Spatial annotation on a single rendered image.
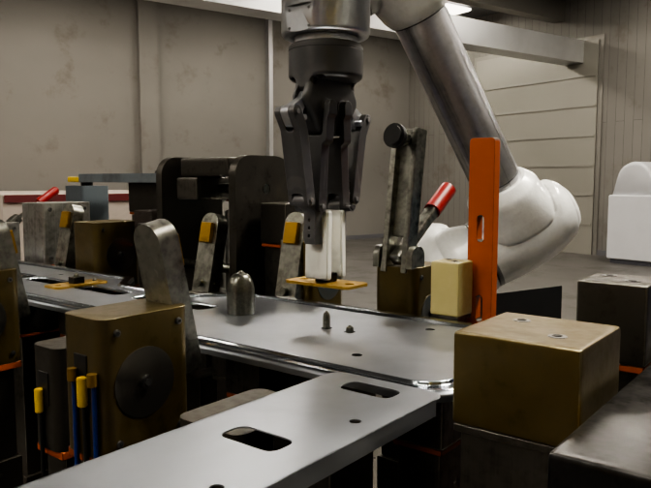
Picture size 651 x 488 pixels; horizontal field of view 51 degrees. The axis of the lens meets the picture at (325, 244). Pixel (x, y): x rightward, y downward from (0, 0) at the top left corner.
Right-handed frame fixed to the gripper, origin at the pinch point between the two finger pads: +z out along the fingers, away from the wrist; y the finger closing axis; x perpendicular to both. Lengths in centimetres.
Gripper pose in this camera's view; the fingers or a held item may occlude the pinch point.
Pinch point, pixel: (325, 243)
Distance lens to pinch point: 70.1
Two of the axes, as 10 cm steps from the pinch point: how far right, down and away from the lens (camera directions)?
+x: 7.9, 0.6, -6.2
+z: 0.0, 10.0, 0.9
